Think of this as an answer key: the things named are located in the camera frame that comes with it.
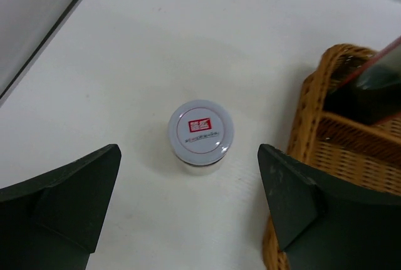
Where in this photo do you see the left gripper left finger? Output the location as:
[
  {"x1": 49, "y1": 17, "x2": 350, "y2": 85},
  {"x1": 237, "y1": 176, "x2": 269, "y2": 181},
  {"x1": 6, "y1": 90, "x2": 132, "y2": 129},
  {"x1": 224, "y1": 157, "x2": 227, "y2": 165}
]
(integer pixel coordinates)
[{"x1": 1, "y1": 144, "x2": 122, "y2": 269}]

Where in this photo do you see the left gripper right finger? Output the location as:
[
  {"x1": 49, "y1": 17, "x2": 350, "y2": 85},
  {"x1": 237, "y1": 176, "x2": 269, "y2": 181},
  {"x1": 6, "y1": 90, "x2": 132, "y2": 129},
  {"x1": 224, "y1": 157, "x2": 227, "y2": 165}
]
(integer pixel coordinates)
[{"x1": 258, "y1": 144, "x2": 400, "y2": 269}]

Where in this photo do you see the dark soy sauce bottle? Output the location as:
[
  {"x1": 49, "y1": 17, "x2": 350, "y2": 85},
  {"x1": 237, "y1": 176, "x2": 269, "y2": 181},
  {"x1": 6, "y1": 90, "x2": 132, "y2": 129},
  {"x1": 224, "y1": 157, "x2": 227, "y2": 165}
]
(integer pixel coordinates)
[{"x1": 323, "y1": 38, "x2": 400, "y2": 125}]

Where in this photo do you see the brown wicker divided basket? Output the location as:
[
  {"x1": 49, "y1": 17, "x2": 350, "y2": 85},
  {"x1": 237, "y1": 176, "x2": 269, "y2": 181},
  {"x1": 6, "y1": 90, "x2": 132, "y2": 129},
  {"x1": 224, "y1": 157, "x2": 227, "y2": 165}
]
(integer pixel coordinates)
[{"x1": 263, "y1": 44, "x2": 400, "y2": 269}]

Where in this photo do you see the small jar white lid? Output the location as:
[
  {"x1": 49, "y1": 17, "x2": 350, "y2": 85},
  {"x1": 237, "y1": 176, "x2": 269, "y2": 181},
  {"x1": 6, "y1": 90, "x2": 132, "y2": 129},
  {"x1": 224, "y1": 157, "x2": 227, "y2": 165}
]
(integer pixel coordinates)
[{"x1": 167, "y1": 100, "x2": 234, "y2": 175}]

